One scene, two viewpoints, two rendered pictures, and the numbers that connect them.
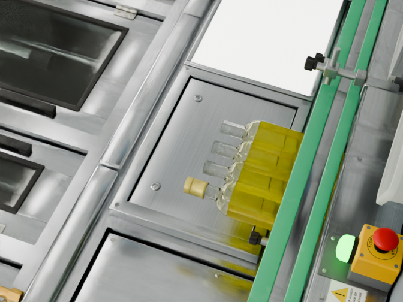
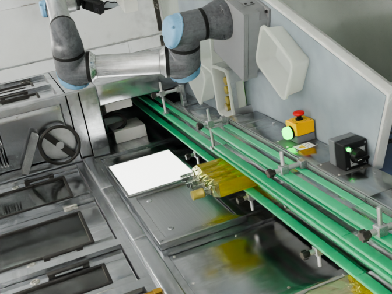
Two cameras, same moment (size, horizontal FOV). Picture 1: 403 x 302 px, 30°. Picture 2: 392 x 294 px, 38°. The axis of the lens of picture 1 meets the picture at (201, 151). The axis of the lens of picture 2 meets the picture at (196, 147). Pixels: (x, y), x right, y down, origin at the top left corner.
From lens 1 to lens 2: 1.24 m
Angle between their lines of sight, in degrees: 40
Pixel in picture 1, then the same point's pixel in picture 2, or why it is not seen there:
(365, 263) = (300, 125)
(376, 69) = not seen: hidden behind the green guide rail
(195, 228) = (207, 224)
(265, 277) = (269, 163)
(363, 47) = (205, 132)
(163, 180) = (171, 225)
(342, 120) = (233, 129)
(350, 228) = (279, 137)
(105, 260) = (181, 263)
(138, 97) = (121, 216)
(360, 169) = (259, 129)
